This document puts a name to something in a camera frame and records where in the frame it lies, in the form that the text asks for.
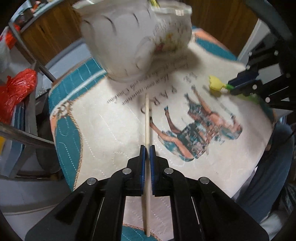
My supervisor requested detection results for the green handled yellow spoon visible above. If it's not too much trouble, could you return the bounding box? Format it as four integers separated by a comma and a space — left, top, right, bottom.
208, 75, 262, 105

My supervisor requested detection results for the wooden chopstick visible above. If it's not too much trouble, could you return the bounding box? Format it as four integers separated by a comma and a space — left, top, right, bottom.
145, 93, 151, 237

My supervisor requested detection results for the yellow plastic spoon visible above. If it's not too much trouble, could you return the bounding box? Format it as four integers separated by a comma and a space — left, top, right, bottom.
149, 0, 160, 8

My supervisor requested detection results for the printed quilted table mat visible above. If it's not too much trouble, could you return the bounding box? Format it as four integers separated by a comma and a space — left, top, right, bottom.
48, 25, 276, 241

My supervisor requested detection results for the stainless steel shelf rack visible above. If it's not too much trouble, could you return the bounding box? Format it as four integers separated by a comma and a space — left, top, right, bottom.
0, 14, 58, 179

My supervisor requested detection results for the white floral ceramic utensil holder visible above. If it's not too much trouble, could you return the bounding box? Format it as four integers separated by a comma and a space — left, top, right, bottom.
72, 1, 192, 81

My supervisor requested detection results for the hanging red plastic bag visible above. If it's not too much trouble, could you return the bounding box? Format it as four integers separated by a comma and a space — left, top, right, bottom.
6, 28, 16, 50

